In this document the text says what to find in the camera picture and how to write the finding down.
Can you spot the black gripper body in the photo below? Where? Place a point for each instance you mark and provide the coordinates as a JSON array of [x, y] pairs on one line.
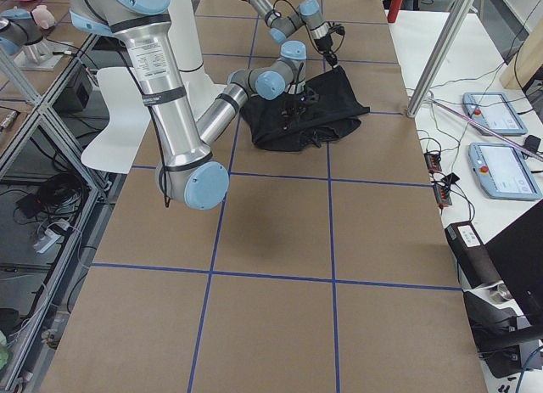
[[295, 99], [326, 46]]

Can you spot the black printed t-shirt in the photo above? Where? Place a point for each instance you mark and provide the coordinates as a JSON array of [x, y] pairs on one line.
[[335, 116]]

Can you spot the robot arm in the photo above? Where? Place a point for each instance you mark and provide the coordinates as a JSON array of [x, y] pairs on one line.
[[308, 15], [187, 173]]

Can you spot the red cylinder bottle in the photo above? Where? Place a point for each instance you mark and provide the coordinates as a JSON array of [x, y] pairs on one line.
[[394, 9]]

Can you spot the white plastic chair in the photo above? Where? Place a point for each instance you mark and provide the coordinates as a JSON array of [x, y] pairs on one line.
[[115, 148]]

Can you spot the far blue teach pendant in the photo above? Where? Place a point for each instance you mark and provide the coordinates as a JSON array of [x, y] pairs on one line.
[[494, 111]]

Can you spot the blue teach pendant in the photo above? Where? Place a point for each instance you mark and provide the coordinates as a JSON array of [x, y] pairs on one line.
[[502, 172], [494, 111]]

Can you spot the near blue teach pendant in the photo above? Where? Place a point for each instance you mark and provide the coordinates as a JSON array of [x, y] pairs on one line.
[[502, 172]]

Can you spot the black box with label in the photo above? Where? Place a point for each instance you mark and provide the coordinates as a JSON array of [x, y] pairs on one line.
[[471, 254]]

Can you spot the reacher grabber stick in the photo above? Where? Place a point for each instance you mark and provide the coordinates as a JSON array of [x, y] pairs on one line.
[[483, 128]]

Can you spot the black monitor with stand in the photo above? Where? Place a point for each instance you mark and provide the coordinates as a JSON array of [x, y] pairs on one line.
[[504, 340]]

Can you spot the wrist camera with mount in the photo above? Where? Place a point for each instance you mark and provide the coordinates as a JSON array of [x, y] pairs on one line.
[[336, 28], [310, 96]]

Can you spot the aluminium frame post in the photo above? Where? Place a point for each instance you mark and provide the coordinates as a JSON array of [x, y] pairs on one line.
[[441, 48]]

